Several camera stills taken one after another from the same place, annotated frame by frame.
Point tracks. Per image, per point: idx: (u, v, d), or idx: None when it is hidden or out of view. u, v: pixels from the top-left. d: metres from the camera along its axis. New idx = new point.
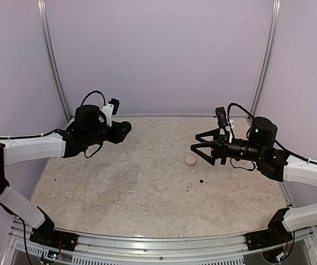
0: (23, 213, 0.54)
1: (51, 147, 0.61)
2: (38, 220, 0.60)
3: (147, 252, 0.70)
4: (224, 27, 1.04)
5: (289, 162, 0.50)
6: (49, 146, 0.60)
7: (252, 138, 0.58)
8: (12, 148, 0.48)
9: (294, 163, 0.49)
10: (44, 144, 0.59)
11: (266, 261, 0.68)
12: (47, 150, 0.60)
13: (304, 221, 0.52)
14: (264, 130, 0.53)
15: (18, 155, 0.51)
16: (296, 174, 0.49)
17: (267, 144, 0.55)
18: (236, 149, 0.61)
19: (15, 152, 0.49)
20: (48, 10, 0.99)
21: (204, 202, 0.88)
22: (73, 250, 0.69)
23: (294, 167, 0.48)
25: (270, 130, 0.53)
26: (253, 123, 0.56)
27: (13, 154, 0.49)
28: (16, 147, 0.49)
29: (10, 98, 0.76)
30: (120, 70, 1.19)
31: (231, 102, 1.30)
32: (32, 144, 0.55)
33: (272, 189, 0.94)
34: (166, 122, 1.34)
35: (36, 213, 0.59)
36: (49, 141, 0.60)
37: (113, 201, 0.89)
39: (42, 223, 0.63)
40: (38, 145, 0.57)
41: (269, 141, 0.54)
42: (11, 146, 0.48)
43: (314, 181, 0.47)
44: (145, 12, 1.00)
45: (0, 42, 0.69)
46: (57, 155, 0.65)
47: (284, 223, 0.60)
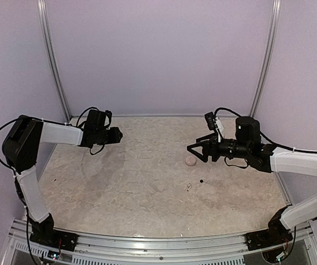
0: (34, 202, 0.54)
1: (71, 134, 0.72)
2: (43, 212, 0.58)
3: (147, 252, 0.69)
4: (224, 27, 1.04)
5: (275, 153, 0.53)
6: (70, 133, 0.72)
7: (237, 136, 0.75)
8: (51, 128, 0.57)
9: (280, 153, 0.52)
10: (68, 131, 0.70)
11: (266, 261, 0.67)
12: (69, 137, 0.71)
13: (300, 215, 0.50)
14: (245, 125, 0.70)
15: (52, 135, 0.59)
16: (283, 162, 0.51)
17: (251, 138, 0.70)
18: (225, 148, 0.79)
19: (50, 131, 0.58)
20: (47, 9, 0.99)
21: (204, 202, 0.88)
22: (73, 250, 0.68)
23: (280, 156, 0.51)
25: (251, 125, 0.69)
26: (237, 122, 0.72)
27: (49, 133, 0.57)
28: (53, 127, 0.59)
29: (11, 97, 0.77)
30: (120, 70, 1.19)
31: (231, 102, 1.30)
32: (61, 128, 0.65)
33: (271, 189, 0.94)
34: (165, 122, 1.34)
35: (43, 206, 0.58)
36: (71, 129, 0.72)
37: (113, 201, 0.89)
39: (46, 218, 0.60)
40: (64, 130, 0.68)
41: (252, 136, 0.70)
42: (50, 125, 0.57)
43: (300, 168, 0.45)
44: (145, 12, 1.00)
45: (0, 41, 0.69)
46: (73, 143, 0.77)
47: (282, 220, 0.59)
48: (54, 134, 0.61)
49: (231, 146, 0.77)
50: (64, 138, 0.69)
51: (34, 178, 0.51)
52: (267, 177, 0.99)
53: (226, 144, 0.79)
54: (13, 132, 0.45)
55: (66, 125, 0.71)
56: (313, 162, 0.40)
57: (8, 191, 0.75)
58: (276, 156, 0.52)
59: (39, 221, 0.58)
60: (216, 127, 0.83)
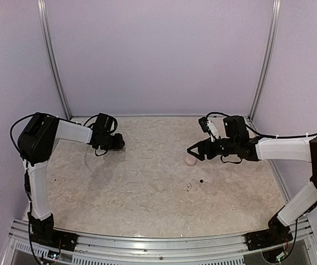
0: (39, 199, 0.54)
1: (81, 133, 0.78)
2: (44, 211, 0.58)
3: (147, 252, 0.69)
4: (224, 27, 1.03)
5: (261, 142, 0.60)
6: (80, 132, 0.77)
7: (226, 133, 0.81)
8: (62, 125, 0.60)
9: (266, 141, 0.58)
10: (79, 130, 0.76)
11: (266, 261, 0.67)
12: (79, 134, 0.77)
13: (295, 211, 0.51)
14: (229, 121, 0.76)
15: (64, 132, 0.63)
16: (266, 149, 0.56)
17: (237, 132, 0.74)
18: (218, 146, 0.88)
19: (64, 128, 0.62)
20: (47, 9, 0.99)
21: (204, 202, 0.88)
22: (73, 250, 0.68)
23: (264, 144, 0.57)
25: (235, 120, 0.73)
26: (224, 119, 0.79)
27: (63, 130, 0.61)
28: (66, 125, 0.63)
29: (10, 97, 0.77)
30: (120, 70, 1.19)
31: (231, 102, 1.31)
32: (74, 126, 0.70)
33: (271, 189, 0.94)
34: (165, 122, 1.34)
35: (46, 205, 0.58)
36: (81, 128, 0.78)
37: (113, 201, 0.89)
39: (46, 218, 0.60)
40: (76, 128, 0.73)
41: (237, 130, 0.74)
42: (65, 122, 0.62)
43: (279, 153, 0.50)
44: (145, 12, 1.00)
45: (0, 42, 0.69)
46: (82, 141, 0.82)
47: (279, 217, 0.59)
48: (67, 132, 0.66)
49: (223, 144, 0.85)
50: (75, 137, 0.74)
51: (43, 173, 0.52)
52: (268, 177, 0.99)
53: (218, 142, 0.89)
54: (30, 127, 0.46)
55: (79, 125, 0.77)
56: (293, 145, 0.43)
57: (9, 191, 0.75)
58: (261, 144, 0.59)
59: (41, 220, 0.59)
60: (209, 128, 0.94)
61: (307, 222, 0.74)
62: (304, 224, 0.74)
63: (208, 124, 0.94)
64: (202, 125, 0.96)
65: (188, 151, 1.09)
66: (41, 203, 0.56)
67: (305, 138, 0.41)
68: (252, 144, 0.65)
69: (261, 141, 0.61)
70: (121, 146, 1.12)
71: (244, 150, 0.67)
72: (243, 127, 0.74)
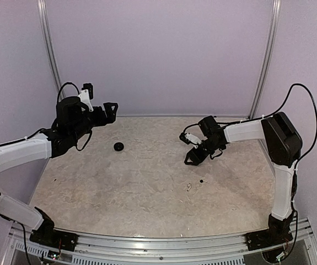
0: (22, 217, 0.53)
1: (38, 150, 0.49)
2: (36, 221, 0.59)
3: (147, 252, 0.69)
4: (224, 27, 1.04)
5: (227, 127, 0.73)
6: (35, 149, 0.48)
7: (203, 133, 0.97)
8: None
9: (231, 126, 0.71)
10: (29, 148, 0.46)
11: (266, 261, 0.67)
12: (32, 153, 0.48)
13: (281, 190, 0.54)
14: (200, 123, 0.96)
15: (1, 165, 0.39)
16: (233, 133, 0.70)
17: (209, 128, 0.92)
18: (200, 147, 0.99)
19: None
20: (47, 9, 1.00)
21: (204, 202, 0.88)
22: (73, 250, 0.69)
23: (231, 128, 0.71)
25: (204, 118, 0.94)
26: (199, 121, 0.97)
27: None
28: (1, 154, 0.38)
29: (11, 98, 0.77)
30: (120, 69, 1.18)
31: (231, 102, 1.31)
32: (16, 150, 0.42)
33: (272, 189, 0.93)
34: (165, 123, 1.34)
35: (33, 215, 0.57)
36: (34, 144, 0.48)
37: (113, 201, 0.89)
39: (41, 224, 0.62)
40: (22, 150, 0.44)
41: (208, 126, 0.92)
42: None
43: (247, 133, 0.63)
44: (145, 12, 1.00)
45: (0, 42, 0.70)
46: (44, 157, 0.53)
47: (275, 215, 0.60)
48: (4, 163, 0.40)
49: (202, 144, 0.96)
50: (22, 160, 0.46)
51: (8, 203, 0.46)
52: (268, 177, 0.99)
53: (200, 145, 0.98)
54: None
55: (27, 139, 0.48)
56: (256, 126, 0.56)
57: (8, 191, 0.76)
58: (228, 129, 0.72)
59: (35, 228, 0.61)
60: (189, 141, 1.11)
61: (307, 221, 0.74)
62: (304, 224, 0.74)
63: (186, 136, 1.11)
64: (183, 139, 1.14)
65: (186, 163, 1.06)
66: (25, 218, 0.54)
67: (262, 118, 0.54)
68: (221, 130, 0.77)
69: (227, 126, 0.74)
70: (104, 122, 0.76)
71: (215, 136, 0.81)
72: (212, 122, 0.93)
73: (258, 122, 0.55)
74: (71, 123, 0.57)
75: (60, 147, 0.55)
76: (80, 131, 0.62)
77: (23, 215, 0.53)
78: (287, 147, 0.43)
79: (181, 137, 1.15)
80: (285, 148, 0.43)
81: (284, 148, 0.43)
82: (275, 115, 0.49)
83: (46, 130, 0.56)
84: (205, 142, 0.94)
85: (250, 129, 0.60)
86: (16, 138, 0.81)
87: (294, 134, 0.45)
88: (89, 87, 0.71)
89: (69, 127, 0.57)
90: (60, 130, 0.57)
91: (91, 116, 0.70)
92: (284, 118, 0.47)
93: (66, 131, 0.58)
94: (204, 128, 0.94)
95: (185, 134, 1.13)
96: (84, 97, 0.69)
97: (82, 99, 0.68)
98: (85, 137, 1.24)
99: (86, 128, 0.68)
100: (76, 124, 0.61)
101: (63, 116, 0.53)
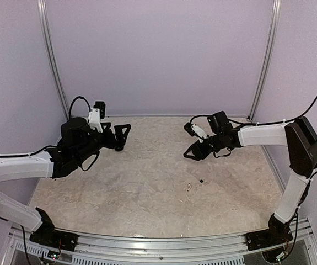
0: (19, 218, 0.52)
1: (39, 168, 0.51)
2: (34, 223, 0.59)
3: (147, 252, 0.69)
4: (224, 27, 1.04)
5: (243, 130, 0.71)
6: (37, 166, 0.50)
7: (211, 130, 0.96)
8: None
9: (247, 130, 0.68)
10: (33, 165, 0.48)
11: (266, 261, 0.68)
12: (33, 171, 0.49)
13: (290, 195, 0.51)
14: (210, 118, 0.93)
15: (1, 177, 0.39)
16: (249, 136, 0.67)
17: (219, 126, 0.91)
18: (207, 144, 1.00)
19: None
20: (47, 9, 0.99)
21: (204, 202, 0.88)
22: (73, 250, 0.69)
23: (247, 131, 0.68)
25: (215, 116, 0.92)
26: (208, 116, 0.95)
27: None
28: (2, 166, 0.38)
29: (10, 98, 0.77)
30: (120, 69, 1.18)
31: (231, 102, 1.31)
32: (19, 164, 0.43)
33: (272, 189, 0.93)
34: (166, 122, 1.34)
35: (32, 217, 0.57)
36: (35, 161, 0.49)
37: (113, 201, 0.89)
39: (39, 226, 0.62)
40: (24, 165, 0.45)
41: (219, 125, 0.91)
42: None
43: (263, 139, 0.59)
44: (145, 12, 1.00)
45: (0, 43, 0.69)
46: (44, 177, 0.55)
47: (277, 217, 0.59)
48: (4, 175, 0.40)
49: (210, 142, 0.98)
50: (23, 176, 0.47)
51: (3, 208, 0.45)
52: (267, 177, 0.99)
53: (207, 142, 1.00)
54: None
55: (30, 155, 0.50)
56: (274, 131, 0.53)
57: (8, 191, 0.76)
58: (243, 132, 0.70)
59: (33, 230, 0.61)
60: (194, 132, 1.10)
61: (307, 221, 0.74)
62: (304, 224, 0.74)
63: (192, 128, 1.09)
64: (188, 130, 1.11)
65: (184, 155, 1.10)
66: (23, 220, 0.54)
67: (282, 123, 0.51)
68: (235, 131, 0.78)
69: (242, 129, 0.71)
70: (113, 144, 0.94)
71: (227, 137, 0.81)
72: (223, 119, 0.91)
73: (276, 127, 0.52)
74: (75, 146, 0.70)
75: (62, 167, 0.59)
76: (82, 153, 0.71)
77: (21, 217, 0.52)
78: (311, 155, 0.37)
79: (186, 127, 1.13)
80: (309, 157, 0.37)
81: (309, 157, 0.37)
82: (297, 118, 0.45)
83: (52, 149, 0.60)
84: (213, 140, 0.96)
85: (266, 133, 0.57)
86: (16, 138, 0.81)
87: (316, 142, 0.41)
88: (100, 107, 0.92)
89: (73, 150, 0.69)
90: (64, 152, 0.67)
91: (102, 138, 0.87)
92: (306, 123, 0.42)
93: (70, 154, 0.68)
94: (214, 126, 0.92)
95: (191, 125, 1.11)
96: (94, 115, 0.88)
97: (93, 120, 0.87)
98: None
99: (92, 150, 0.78)
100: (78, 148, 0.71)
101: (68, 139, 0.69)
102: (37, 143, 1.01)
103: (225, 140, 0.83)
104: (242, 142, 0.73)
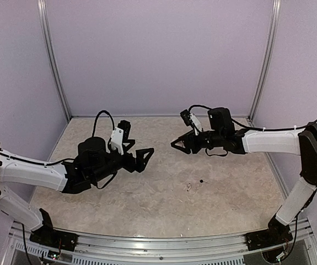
0: (21, 217, 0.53)
1: (50, 177, 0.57)
2: (34, 224, 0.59)
3: (147, 252, 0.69)
4: (224, 27, 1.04)
5: (246, 136, 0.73)
6: (49, 176, 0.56)
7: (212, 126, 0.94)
8: (10, 169, 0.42)
9: (251, 136, 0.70)
10: (46, 176, 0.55)
11: (266, 261, 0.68)
12: (44, 181, 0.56)
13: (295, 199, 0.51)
14: (216, 115, 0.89)
15: (12, 177, 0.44)
16: (252, 143, 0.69)
17: (223, 126, 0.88)
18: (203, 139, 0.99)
19: (9, 173, 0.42)
20: (47, 9, 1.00)
21: (204, 202, 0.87)
22: (73, 250, 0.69)
23: (251, 138, 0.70)
25: (220, 114, 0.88)
26: (210, 111, 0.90)
27: (7, 176, 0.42)
28: (15, 168, 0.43)
29: (10, 97, 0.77)
30: (121, 69, 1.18)
31: (231, 102, 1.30)
32: (33, 170, 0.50)
33: (272, 189, 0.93)
34: (166, 122, 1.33)
35: (33, 217, 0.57)
36: (48, 172, 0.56)
37: (113, 201, 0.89)
39: (38, 228, 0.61)
40: (38, 173, 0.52)
41: (223, 124, 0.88)
42: (9, 166, 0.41)
43: (271, 146, 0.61)
44: (145, 12, 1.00)
45: (1, 43, 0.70)
46: (51, 189, 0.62)
47: (278, 218, 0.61)
48: (15, 176, 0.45)
49: (208, 138, 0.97)
50: (36, 183, 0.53)
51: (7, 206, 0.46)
52: (268, 177, 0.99)
53: (203, 137, 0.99)
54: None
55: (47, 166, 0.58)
56: (283, 138, 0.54)
57: None
58: (247, 138, 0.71)
59: (31, 230, 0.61)
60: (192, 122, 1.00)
61: (307, 221, 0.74)
62: (304, 224, 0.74)
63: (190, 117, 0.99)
64: (184, 118, 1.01)
65: (173, 146, 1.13)
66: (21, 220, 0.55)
67: (293, 132, 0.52)
68: (238, 137, 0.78)
69: (246, 135, 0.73)
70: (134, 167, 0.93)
71: (230, 143, 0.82)
72: (229, 120, 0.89)
73: (286, 135, 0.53)
74: (91, 167, 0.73)
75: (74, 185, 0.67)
76: (98, 173, 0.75)
77: (22, 216, 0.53)
78: None
79: (183, 115, 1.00)
80: None
81: None
82: (309, 125, 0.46)
83: (68, 164, 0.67)
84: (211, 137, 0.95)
85: (274, 141, 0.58)
86: (16, 138, 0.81)
87: None
88: (125, 128, 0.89)
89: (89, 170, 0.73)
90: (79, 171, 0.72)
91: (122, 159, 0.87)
92: None
93: (85, 174, 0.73)
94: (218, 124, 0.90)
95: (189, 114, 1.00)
96: (118, 135, 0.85)
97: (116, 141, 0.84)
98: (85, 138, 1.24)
99: (109, 171, 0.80)
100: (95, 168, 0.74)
101: (84, 159, 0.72)
102: (37, 143, 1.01)
103: (226, 145, 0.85)
104: (246, 148, 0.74)
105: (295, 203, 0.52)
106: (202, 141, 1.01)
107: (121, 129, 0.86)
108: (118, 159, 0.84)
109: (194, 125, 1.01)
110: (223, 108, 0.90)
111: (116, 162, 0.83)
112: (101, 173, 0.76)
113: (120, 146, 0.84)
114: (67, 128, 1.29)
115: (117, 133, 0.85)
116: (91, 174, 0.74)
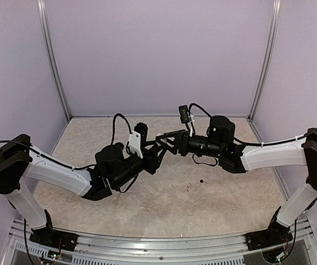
0: (27, 213, 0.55)
1: (72, 180, 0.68)
2: (36, 224, 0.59)
3: (147, 252, 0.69)
4: (224, 27, 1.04)
5: (244, 153, 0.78)
6: (70, 179, 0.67)
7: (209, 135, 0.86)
8: (37, 167, 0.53)
9: (249, 153, 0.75)
10: (68, 179, 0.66)
11: (266, 261, 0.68)
12: (66, 184, 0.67)
13: (296, 201, 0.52)
14: (221, 129, 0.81)
15: (38, 173, 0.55)
16: (252, 160, 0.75)
17: (225, 142, 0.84)
18: (197, 146, 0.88)
19: (36, 169, 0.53)
20: (47, 9, 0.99)
21: (204, 202, 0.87)
22: (73, 250, 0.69)
23: (250, 155, 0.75)
25: (226, 128, 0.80)
26: (214, 123, 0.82)
27: (33, 171, 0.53)
28: (42, 167, 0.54)
29: (10, 98, 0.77)
30: (120, 68, 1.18)
31: (231, 102, 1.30)
32: (57, 171, 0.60)
33: (272, 188, 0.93)
34: (166, 122, 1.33)
35: (38, 217, 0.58)
36: (70, 175, 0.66)
37: (113, 201, 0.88)
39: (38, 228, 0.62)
40: (62, 174, 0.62)
41: (226, 139, 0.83)
42: (38, 164, 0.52)
43: (275, 159, 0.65)
44: (145, 12, 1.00)
45: (0, 43, 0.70)
46: (75, 192, 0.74)
47: (279, 221, 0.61)
48: (42, 173, 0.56)
49: (202, 143, 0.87)
50: (58, 183, 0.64)
51: (19, 202, 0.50)
52: (267, 178, 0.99)
53: (195, 142, 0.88)
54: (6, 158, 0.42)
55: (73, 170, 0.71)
56: (288, 150, 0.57)
57: None
58: (246, 156, 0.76)
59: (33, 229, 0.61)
60: (189, 118, 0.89)
61: (307, 222, 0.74)
62: (304, 224, 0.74)
63: (189, 114, 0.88)
64: (183, 114, 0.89)
65: (157, 139, 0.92)
66: (25, 218, 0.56)
67: (295, 143, 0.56)
68: (236, 157, 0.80)
69: (244, 153, 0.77)
70: (155, 168, 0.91)
71: (228, 163, 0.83)
72: (231, 135, 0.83)
73: (290, 148, 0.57)
74: (113, 173, 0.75)
75: (93, 194, 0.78)
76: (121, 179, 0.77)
77: (30, 213, 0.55)
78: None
79: (182, 110, 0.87)
80: None
81: None
82: (310, 132, 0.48)
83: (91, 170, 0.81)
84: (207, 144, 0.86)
85: (279, 154, 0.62)
86: None
87: None
88: (142, 131, 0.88)
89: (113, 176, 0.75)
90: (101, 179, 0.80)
91: (142, 165, 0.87)
92: None
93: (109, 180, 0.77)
94: (220, 137, 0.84)
95: (189, 111, 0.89)
96: (135, 139, 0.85)
97: (133, 143, 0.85)
98: (85, 137, 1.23)
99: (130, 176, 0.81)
100: (117, 174, 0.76)
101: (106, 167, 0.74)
102: (37, 143, 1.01)
103: (223, 162, 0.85)
104: (247, 167, 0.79)
105: (297, 205, 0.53)
106: (194, 146, 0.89)
107: (138, 132, 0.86)
108: (138, 163, 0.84)
109: (191, 124, 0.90)
110: (229, 123, 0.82)
111: (135, 166, 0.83)
112: (123, 180, 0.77)
113: (139, 150, 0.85)
114: (67, 128, 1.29)
115: (134, 137, 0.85)
116: (112, 181, 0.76)
